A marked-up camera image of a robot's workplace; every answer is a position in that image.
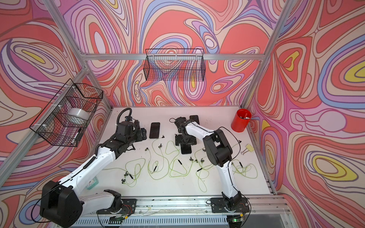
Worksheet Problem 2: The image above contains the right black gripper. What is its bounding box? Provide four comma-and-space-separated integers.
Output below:
175, 134, 197, 146

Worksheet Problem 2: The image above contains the black smartphone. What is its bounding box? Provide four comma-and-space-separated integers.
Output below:
189, 115, 200, 124
180, 144, 192, 154
149, 122, 160, 139

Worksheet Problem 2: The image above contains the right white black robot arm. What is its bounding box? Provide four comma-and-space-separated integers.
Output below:
174, 117, 242, 211

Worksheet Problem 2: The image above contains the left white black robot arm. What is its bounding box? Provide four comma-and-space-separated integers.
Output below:
37, 108, 147, 228

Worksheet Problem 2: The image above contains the red plastic cup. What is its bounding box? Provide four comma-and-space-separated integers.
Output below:
231, 109, 252, 133

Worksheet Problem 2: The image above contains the teal alarm clock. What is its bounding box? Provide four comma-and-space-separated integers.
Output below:
86, 177, 99, 190

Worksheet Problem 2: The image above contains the yellow binder clip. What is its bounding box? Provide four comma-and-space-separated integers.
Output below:
241, 144, 254, 155

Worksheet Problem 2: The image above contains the black wire basket left wall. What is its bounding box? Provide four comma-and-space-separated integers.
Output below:
29, 79, 104, 147

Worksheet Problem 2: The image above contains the black wire basket wall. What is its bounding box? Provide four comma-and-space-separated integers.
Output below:
29, 79, 104, 147
143, 48, 206, 82

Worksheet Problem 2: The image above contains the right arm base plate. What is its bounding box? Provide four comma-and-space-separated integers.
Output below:
209, 198, 251, 214

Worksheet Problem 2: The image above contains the black wire basket back wall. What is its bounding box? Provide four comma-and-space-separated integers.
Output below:
143, 48, 206, 82

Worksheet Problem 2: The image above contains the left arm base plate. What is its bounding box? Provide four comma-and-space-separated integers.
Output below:
98, 198, 137, 216

